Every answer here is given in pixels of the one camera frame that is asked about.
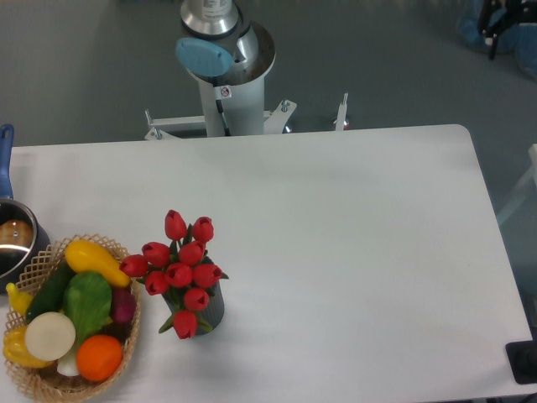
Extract red tulip bouquet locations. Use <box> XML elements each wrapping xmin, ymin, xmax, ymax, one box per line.
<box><xmin>118</xmin><ymin>209</ymin><xmax>230</xmax><ymax>340</ymax></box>

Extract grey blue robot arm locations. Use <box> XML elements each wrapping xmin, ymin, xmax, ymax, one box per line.
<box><xmin>175</xmin><ymin>1</ymin><xmax>275</xmax><ymax>86</ymax></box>

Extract dark grey ribbed vase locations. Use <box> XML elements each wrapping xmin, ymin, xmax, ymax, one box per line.
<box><xmin>159</xmin><ymin>256</ymin><xmax>227</xmax><ymax>339</ymax></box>

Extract purple red onion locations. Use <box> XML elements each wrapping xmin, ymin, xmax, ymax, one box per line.
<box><xmin>110</xmin><ymin>289</ymin><xmax>136</xmax><ymax>323</ymax></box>

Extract yellow squash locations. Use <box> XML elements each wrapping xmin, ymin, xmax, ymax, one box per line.
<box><xmin>64</xmin><ymin>239</ymin><xmax>131</xmax><ymax>288</ymax></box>

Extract green lettuce leaf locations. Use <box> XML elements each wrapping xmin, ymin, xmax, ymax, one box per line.
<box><xmin>63</xmin><ymin>271</ymin><xmax>112</xmax><ymax>347</ymax></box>

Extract woven wicker basket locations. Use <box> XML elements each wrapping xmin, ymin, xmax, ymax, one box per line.
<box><xmin>1</xmin><ymin>234</ymin><xmax>141</xmax><ymax>402</ymax></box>

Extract orange fruit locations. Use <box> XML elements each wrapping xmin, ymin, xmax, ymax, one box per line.
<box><xmin>76</xmin><ymin>335</ymin><xmax>123</xmax><ymax>382</ymax></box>

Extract dark green cucumber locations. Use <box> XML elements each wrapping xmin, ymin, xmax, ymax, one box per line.
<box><xmin>25</xmin><ymin>260</ymin><xmax>76</xmax><ymax>323</ymax></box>

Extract white round onion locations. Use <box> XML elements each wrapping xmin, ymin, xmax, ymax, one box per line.
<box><xmin>24</xmin><ymin>311</ymin><xmax>76</xmax><ymax>361</ymax></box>

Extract white leek stalk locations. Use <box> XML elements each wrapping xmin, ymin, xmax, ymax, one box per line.
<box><xmin>57</xmin><ymin>346</ymin><xmax>80</xmax><ymax>377</ymax></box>

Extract yellow bell pepper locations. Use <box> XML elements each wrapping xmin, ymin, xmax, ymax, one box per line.
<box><xmin>3</xmin><ymin>326</ymin><xmax>54</xmax><ymax>369</ymax></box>

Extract black background gripper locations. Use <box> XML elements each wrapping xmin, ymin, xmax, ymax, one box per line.
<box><xmin>477</xmin><ymin>0</ymin><xmax>536</xmax><ymax>60</ymax></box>

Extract black device at table edge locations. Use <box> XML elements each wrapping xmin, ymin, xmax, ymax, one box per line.
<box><xmin>505</xmin><ymin>340</ymin><xmax>536</xmax><ymax>385</ymax></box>

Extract blue plastic bags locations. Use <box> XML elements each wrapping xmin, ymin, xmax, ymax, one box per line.
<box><xmin>456</xmin><ymin>1</ymin><xmax>536</xmax><ymax>80</ymax></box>

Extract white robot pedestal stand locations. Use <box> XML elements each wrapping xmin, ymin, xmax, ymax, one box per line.
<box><xmin>143</xmin><ymin>75</ymin><xmax>350</xmax><ymax>142</ymax></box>

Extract blue handled saucepan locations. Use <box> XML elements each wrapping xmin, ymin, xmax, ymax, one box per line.
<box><xmin>1</xmin><ymin>123</ymin><xmax>50</xmax><ymax>296</ymax></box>

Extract white frame at right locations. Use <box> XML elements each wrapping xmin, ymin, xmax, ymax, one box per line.
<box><xmin>496</xmin><ymin>144</ymin><xmax>536</xmax><ymax>227</ymax></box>

